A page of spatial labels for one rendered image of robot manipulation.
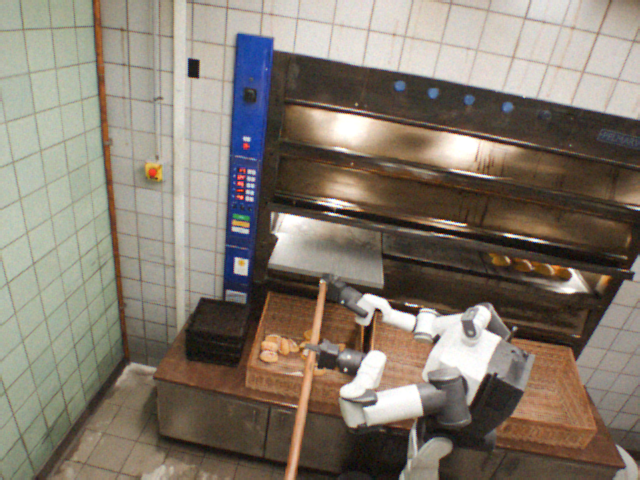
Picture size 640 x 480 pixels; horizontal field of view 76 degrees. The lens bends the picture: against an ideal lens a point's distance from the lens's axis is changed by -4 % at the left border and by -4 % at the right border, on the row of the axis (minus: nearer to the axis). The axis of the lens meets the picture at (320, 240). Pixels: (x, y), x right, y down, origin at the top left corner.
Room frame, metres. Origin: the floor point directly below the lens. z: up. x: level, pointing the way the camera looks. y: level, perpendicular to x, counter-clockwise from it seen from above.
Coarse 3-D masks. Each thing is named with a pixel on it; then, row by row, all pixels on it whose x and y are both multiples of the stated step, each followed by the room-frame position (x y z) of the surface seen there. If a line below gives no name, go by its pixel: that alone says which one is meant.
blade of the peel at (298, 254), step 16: (288, 240) 1.97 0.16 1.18; (304, 240) 2.00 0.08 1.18; (320, 240) 2.03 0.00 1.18; (272, 256) 1.77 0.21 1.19; (288, 256) 1.81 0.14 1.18; (304, 256) 1.83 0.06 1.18; (320, 256) 1.86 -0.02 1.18; (336, 256) 1.89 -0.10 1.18; (352, 256) 1.91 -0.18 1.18; (368, 256) 1.94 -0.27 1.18; (304, 272) 1.68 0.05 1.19; (320, 272) 1.68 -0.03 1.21; (336, 272) 1.74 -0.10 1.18; (352, 272) 1.76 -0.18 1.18; (368, 272) 1.79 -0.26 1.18
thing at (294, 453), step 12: (324, 288) 1.55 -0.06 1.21; (324, 300) 1.47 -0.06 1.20; (312, 336) 1.23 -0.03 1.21; (312, 360) 1.10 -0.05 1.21; (312, 372) 1.05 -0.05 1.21; (300, 396) 0.94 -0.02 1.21; (300, 408) 0.89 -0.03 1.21; (300, 420) 0.85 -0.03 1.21; (300, 432) 0.80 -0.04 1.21; (300, 444) 0.77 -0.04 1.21; (288, 468) 0.69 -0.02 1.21
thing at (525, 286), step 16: (272, 240) 1.98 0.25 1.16; (384, 256) 1.98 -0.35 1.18; (400, 256) 2.01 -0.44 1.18; (432, 272) 1.94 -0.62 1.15; (448, 272) 1.94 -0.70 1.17; (464, 272) 1.95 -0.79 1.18; (480, 272) 1.98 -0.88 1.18; (512, 288) 1.92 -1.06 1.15; (528, 288) 1.92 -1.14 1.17; (544, 288) 1.93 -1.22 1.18; (560, 288) 1.95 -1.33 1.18; (592, 304) 1.91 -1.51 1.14
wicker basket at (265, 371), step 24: (264, 312) 1.80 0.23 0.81; (288, 312) 1.91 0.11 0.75; (312, 312) 1.91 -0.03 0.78; (336, 312) 1.92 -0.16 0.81; (264, 336) 1.86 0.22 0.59; (288, 336) 1.87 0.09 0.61; (336, 336) 1.88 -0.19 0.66; (360, 336) 1.78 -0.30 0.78; (288, 360) 1.71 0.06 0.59; (264, 384) 1.48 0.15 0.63; (288, 384) 1.47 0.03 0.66; (312, 384) 1.47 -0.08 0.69; (336, 384) 1.47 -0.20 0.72
